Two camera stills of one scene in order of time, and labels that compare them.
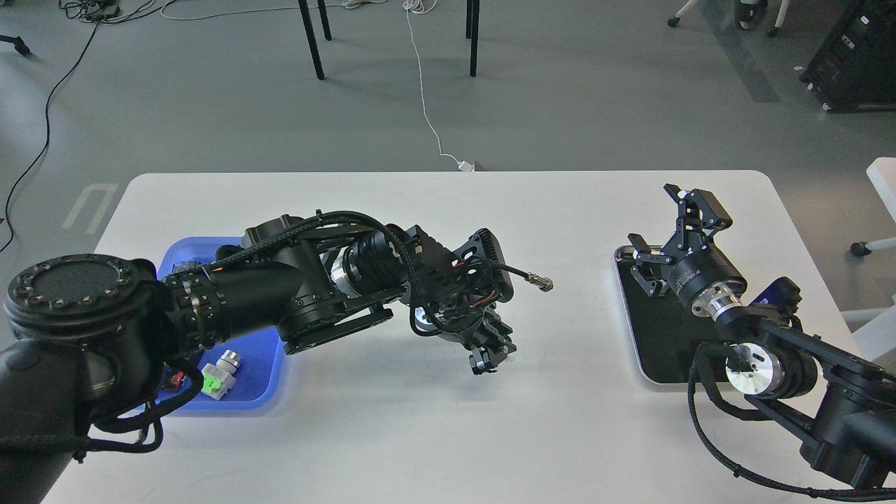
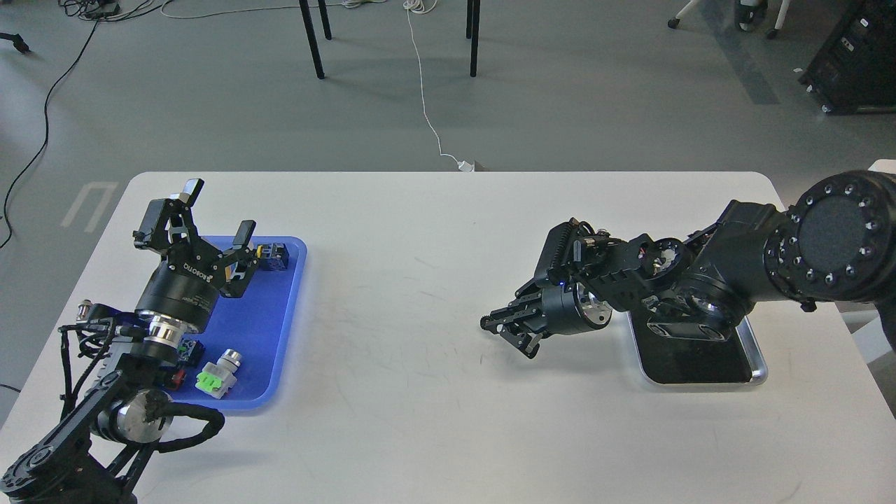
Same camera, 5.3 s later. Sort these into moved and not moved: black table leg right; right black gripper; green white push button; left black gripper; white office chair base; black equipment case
Moved: right black gripper; left black gripper
Not moved: green white push button; black table leg right; black equipment case; white office chair base
